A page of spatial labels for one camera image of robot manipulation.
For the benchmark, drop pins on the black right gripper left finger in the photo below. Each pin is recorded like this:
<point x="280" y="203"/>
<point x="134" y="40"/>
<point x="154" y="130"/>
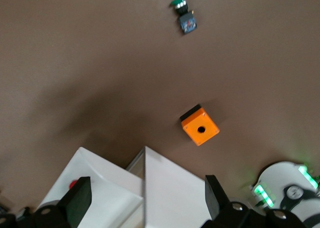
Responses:
<point x="75" y="208"/>

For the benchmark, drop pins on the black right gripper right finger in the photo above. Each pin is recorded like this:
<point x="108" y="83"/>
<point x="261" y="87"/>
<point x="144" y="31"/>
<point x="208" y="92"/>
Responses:
<point x="220" y="210"/>

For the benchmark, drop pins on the orange push button box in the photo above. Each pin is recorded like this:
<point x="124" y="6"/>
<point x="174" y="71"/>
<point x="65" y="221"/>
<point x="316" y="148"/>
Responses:
<point x="195" y="135"/>

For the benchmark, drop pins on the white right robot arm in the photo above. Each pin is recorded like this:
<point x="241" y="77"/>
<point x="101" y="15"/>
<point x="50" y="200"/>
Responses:
<point x="280" y="173"/>

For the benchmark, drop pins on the green mushroom push button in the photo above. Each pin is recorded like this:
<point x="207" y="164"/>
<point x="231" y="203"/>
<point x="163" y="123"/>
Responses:
<point x="187" y="23"/>

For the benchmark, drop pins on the red mushroom push button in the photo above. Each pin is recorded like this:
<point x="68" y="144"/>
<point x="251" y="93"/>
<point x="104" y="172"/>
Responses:
<point x="73" y="184"/>

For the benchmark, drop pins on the white plastic drawer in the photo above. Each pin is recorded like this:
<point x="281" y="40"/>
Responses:
<point x="112" y="195"/>

